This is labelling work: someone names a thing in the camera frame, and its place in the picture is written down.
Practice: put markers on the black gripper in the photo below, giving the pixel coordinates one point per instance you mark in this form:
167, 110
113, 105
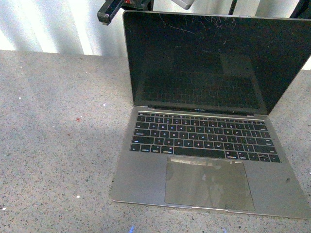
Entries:
110, 8

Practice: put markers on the grey laptop computer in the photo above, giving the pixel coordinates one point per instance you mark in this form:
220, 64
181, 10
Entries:
199, 136

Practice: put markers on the white pleated curtain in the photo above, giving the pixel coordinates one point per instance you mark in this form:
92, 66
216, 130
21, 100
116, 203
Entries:
72, 26

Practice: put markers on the blue desk lamp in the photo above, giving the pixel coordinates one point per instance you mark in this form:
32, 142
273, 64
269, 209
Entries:
232, 7

